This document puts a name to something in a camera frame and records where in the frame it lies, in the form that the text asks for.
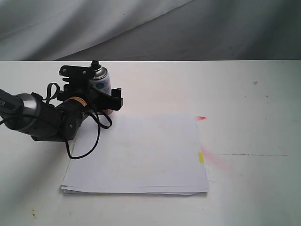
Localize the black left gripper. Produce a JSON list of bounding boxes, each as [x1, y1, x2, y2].
[[55, 84, 123, 141]]

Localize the white spray paint can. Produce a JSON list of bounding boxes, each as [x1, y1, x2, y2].
[[88, 60, 115, 115]]

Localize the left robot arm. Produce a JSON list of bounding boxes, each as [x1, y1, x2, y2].
[[0, 84, 123, 142]]

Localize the white paper stack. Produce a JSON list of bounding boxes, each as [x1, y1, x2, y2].
[[61, 113, 209, 195]]

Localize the grey backdrop cloth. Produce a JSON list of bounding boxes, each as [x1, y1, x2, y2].
[[0, 0, 301, 61]]

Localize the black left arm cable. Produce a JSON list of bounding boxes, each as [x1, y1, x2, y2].
[[64, 91, 112, 160]]

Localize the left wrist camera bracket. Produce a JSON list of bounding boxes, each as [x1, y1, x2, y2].
[[58, 65, 95, 83]]

